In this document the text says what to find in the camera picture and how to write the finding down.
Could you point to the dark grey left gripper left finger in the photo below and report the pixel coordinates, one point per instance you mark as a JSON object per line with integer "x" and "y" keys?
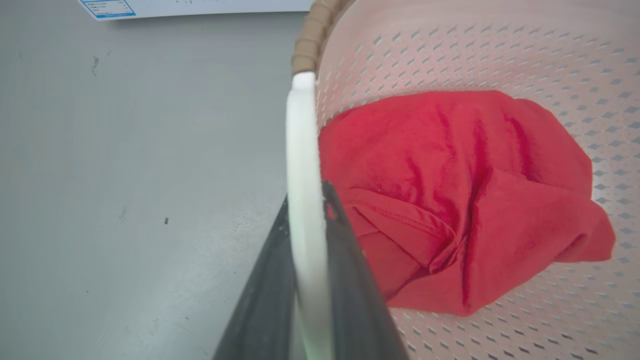
{"x": 262, "y": 300}

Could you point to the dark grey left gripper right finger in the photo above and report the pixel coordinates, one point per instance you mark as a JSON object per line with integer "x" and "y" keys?
{"x": 355, "y": 300}

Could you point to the white perforated laundry basket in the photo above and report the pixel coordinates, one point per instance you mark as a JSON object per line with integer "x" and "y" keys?
{"x": 450, "y": 60}

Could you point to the red cloth garment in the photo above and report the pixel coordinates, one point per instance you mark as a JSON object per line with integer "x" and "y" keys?
{"x": 460, "y": 200}

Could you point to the white paper sheet blue print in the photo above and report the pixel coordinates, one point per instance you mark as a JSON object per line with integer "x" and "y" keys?
{"x": 200, "y": 7}

